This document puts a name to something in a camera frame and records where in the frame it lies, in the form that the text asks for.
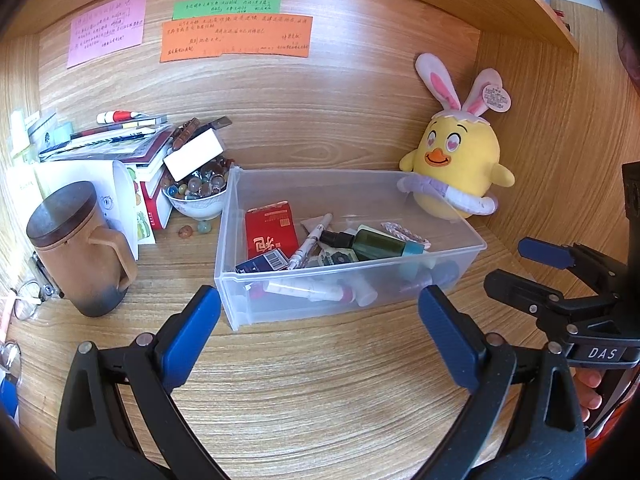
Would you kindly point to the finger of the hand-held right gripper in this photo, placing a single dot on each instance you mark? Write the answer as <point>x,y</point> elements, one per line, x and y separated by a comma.
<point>545,254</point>
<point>515,295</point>

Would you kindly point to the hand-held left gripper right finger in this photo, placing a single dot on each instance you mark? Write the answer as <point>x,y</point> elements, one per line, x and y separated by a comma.
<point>450,335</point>

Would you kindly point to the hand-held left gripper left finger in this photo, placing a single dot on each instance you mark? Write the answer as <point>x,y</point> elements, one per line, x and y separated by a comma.
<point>192,335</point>

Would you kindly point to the blue tape roll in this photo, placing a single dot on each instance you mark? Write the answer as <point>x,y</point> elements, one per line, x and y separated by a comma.
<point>412,248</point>

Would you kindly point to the blue staple box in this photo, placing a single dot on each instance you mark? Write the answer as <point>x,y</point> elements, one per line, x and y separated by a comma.
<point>265,261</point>

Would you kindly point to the green glass bottle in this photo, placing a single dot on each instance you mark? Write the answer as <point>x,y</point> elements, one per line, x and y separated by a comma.
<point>380,242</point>

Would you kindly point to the beige lipstick tube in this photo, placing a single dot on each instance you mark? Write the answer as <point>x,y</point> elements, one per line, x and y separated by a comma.
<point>300,287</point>

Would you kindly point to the red envelope packet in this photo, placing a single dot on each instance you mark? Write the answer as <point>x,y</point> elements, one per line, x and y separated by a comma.
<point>270,230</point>

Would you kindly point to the mahjong tile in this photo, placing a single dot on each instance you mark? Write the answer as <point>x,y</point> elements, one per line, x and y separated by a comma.
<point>337,257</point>

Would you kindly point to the white pen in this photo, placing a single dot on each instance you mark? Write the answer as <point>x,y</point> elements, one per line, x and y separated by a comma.
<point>310,240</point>

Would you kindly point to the clear plastic storage box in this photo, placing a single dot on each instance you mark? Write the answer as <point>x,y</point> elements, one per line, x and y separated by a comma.
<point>280,190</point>

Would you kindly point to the person's right hand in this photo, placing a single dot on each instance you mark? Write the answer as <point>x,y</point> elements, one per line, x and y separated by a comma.
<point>587,395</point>

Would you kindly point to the brown pebble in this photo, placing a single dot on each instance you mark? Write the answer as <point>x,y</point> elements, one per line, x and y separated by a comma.
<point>186,232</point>

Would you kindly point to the green pebble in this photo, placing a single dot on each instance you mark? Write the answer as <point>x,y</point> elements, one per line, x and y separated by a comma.
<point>204,228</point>

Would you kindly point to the yellow chick plush toy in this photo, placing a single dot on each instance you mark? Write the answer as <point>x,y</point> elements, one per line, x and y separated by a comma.
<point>460,160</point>

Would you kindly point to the white bowl of glass marbles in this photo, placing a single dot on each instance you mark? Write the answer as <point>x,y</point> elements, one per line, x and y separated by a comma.
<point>195,207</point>

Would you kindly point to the red and white carton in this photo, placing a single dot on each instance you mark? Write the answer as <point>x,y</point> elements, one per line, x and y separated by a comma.
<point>157,207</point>

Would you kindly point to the brown ceramic mug with lid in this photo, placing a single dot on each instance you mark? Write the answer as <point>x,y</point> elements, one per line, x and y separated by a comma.
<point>75,270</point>

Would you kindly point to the black pens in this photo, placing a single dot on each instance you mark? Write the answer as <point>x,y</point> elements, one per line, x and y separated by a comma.
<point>42,272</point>

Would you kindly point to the eyeglasses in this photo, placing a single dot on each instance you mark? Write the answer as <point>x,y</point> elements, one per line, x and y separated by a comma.
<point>27,300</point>

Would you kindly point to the white rectangular box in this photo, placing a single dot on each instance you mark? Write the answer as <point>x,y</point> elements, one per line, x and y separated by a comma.
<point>192,155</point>

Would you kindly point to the pink pen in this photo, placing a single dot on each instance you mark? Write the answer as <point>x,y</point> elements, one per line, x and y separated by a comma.
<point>6,317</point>

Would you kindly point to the stack of books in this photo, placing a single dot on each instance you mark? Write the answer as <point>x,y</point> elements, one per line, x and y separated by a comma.
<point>115,145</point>

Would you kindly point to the dark flat metal tool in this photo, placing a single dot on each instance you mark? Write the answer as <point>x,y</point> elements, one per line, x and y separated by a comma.
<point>222,123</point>

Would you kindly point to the dark red cloth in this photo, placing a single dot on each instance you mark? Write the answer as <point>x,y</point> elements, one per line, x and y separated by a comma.
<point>631,55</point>

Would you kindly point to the red and white marker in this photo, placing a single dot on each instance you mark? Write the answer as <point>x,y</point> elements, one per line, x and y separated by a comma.
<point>122,116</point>

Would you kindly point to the wooden shelf board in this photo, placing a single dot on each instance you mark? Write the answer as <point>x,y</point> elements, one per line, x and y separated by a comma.
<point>540,10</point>

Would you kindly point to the white cosmetic box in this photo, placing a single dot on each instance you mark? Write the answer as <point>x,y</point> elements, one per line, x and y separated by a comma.
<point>42,132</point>

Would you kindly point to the orange sticky note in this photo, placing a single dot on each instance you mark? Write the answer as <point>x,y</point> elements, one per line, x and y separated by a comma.
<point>235,37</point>

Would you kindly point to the pink sticky note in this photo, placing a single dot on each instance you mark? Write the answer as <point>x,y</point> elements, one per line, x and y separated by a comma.
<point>107,27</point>

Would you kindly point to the green sticky note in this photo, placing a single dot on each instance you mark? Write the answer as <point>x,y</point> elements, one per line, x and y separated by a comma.
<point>225,7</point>

